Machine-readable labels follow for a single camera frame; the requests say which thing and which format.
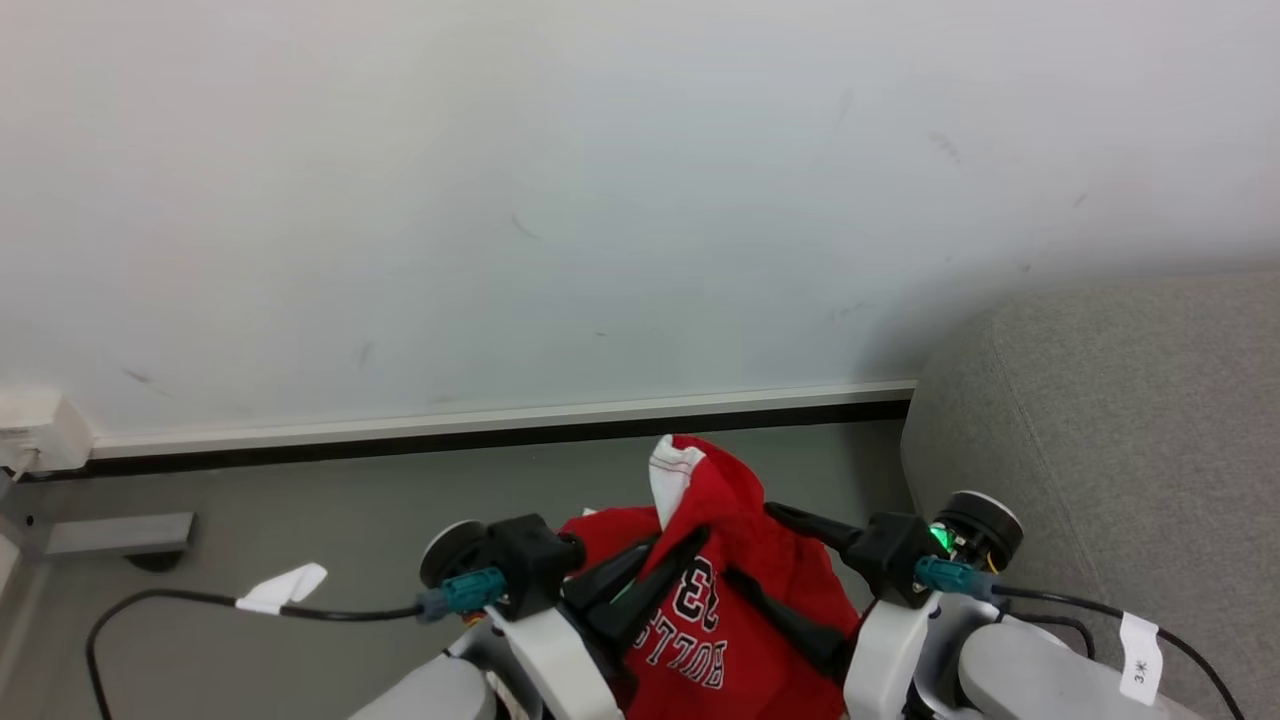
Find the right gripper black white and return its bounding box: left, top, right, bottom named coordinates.
left=724, top=502, right=945, bottom=720

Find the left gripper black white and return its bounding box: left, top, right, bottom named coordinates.
left=478, top=514, right=713, bottom=720

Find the red basketball jersey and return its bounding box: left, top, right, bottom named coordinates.
left=556, top=434, right=863, bottom=720

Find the white black baseboard strip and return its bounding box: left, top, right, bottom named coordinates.
left=20, top=380, right=919, bottom=481

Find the grey fabric sofa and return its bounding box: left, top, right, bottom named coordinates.
left=900, top=268, right=1280, bottom=720

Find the grey metal furniture foot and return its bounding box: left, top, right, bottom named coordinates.
left=0, top=470, right=197, bottom=601

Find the black cable teal plug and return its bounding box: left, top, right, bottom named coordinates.
left=85, top=566, right=509, bottom=720
left=914, top=556, right=1249, bottom=720

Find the white printed cable tag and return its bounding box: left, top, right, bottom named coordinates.
left=1116, top=610, right=1165, bottom=707

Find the white blank cable tag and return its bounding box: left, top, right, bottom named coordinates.
left=235, top=562, right=329, bottom=616

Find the white wall socket box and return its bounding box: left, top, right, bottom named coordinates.
left=0, top=388, right=96, bottom=477

